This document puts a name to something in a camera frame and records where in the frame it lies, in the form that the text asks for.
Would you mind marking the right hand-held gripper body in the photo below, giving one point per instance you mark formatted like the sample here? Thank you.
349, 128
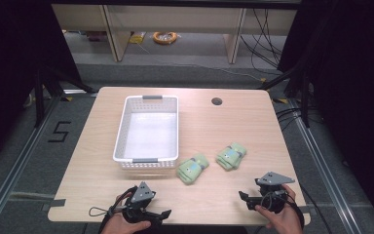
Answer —
272, 195

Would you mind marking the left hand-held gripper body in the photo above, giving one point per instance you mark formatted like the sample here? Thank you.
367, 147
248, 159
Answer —
139, 195

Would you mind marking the person's right hand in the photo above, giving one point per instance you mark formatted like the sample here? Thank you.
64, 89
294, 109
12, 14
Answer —
285, 221

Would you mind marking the person's left hand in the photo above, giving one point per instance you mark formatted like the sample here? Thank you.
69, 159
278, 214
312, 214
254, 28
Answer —
123, 226

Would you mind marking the white plastic basket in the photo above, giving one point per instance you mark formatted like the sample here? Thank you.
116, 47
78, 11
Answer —
149, 136

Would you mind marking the grey tape strip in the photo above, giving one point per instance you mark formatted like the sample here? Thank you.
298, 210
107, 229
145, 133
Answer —
54, 204

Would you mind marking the black metal stand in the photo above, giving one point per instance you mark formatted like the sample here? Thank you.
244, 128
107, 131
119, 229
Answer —
305, 97
39, 97

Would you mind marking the dark curtain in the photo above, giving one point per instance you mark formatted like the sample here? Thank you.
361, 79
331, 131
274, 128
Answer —
9, 65
354, 81

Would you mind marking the yellow packet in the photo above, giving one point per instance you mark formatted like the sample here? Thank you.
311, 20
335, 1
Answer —
137, 38

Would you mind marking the light wooden shelf unit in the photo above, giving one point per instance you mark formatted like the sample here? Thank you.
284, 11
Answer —
117, 39

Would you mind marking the aluminium floor rail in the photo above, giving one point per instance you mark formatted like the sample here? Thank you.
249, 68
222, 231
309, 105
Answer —
321, 169
19, 162

